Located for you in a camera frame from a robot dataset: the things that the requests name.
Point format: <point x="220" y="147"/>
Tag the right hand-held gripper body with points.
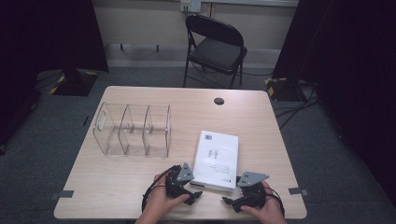
<point x="252" y="179"/>

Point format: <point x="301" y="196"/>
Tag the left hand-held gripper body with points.
<point x="174" y="186"/>

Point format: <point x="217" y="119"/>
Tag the white book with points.
<point x="218" y="155"/>

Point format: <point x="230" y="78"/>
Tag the clear acrylic organizer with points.
<point x="106" y="137"/>

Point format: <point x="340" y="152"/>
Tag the person's left hand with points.
<point x="158" y="202"/>

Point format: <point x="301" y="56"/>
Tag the person's right hand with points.
<point x="267" y="211"/>

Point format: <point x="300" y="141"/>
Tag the grey tape strip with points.
<point x="63" y="194"/>
<point x="297" y="191"/>

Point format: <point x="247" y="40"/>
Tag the dark round table grommet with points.
<point x="219" y="101"/>

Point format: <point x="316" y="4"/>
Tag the black stand base yellow tape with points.
<point x="74" y="84"/>
<point x="281" y="90"/>

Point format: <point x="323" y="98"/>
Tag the black folding chair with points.
<point x="214" y="54"/>

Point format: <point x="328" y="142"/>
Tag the black curtain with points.
<point x="46" y="31"/>
<point x="358" y="62"/>

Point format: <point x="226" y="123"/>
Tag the white wall socket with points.
<point x="190" y="5"/>

